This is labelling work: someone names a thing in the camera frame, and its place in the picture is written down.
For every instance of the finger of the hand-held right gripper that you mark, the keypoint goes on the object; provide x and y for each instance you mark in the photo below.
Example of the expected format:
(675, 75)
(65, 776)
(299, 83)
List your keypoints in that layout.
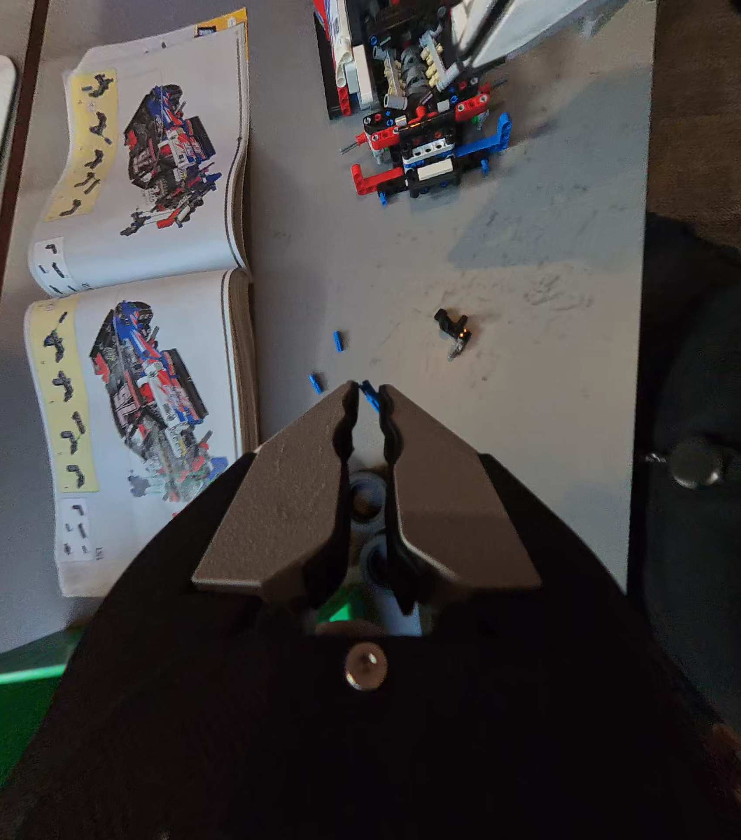
(528, 26)
(472, 19)

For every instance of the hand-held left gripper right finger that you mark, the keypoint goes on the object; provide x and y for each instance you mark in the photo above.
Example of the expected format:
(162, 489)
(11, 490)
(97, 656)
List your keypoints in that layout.
(462, 518)

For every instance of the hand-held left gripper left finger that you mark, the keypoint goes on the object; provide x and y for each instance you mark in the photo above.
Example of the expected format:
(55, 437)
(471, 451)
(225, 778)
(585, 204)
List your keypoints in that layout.
(272, 518)

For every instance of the black angled toy beam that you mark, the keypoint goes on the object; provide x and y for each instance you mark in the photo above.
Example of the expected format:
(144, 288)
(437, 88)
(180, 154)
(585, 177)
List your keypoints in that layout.
(461, 334)

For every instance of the grey desk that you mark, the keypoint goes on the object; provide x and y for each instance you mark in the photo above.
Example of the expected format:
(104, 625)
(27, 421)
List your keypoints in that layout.
(541, 394)

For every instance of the partly built toy car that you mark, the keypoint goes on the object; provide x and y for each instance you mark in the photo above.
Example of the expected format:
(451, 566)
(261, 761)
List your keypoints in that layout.
(423, 131)

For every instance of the open instruction booklet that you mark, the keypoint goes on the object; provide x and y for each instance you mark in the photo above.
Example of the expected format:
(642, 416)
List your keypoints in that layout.
(213, 341)

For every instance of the black round buckle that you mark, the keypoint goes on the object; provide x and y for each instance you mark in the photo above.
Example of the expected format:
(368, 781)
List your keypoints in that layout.
(695, 466)

